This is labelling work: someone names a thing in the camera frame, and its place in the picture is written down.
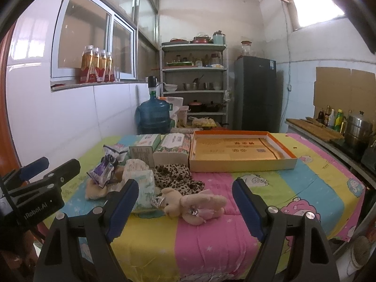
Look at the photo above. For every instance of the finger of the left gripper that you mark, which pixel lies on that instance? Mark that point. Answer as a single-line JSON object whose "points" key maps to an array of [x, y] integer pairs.
{"points": [[17, 177], [59, 177]]}

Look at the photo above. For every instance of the floral tissue box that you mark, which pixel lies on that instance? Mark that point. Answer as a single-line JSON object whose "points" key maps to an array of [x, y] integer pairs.
{"points": [[173, 149]]}

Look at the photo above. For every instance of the leopard print scrunchie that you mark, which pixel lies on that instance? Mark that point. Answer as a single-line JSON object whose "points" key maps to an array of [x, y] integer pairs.
{"points": [[178, 177]]}

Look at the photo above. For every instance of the metal storage shelf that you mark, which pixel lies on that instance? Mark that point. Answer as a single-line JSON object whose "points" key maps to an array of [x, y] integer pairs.
{"points": [[198, 73]]}

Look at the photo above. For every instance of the orange shallow cardboard box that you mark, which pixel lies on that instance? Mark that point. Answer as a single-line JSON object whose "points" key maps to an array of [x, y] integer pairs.
{"points": [[238, 151]]}

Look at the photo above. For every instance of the blue water jug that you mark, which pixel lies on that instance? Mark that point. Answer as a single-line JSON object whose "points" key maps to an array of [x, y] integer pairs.
{"points": [[152, 116]]}

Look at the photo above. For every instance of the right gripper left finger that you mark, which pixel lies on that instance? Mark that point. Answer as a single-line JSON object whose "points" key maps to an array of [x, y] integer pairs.
{"points": [[79, 248]]}

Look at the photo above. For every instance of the purple white snack packet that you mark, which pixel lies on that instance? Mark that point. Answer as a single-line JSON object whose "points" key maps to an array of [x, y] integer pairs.
{"points": [[102, 173]]}

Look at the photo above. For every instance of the green yellow bottle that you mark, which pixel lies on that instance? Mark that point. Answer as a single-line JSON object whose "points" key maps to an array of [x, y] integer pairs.
{"points": [[338, 120]]}

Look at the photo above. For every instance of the floral cream cloth scrunchie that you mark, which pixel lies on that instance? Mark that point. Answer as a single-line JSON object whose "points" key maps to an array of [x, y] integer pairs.
{"points": [[133, 165]]}

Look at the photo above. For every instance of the green printed tissue pack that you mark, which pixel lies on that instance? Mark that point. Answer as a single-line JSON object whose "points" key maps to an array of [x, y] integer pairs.
{"points": [[146, 185]]}

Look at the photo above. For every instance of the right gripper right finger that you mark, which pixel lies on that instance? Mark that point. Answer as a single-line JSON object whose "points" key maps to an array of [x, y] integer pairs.
{"points": [[310, 258]]}

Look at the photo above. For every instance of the green white tissue box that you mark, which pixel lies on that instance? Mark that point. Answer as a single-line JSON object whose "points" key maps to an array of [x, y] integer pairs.
{"points": [[144, 148]]}

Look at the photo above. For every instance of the glass jar red lid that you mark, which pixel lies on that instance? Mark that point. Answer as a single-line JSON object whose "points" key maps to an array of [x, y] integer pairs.
{"points": [[246, 48]]}

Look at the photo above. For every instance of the cardboard wall sheet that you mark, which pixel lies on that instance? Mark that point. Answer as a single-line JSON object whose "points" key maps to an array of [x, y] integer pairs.
{"points": [[350, 90]]}

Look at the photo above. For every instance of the steel steamer pot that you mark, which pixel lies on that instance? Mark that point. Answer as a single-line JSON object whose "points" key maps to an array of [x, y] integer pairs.
{"points": [[358, 130]]}

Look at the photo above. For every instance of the purple dress plush bunny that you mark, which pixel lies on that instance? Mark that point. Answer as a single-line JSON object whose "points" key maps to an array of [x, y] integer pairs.
{"points": [[94, 192]]}

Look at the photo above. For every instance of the black refrigerator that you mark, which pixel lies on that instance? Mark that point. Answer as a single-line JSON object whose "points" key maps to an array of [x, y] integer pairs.
{"points": [[256, 95]]}

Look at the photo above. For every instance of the pack of drink bottles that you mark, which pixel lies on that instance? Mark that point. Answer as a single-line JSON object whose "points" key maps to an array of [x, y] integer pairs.
{"points": [[97, 66]]}

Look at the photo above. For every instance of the wooden cutting board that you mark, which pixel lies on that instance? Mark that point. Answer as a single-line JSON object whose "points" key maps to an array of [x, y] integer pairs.
{"points": [[319, 131]]}

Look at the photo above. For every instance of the pink dress plush bunny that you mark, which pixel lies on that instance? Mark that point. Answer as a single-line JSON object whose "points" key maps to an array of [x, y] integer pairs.
{"points": [[194, 209]]}

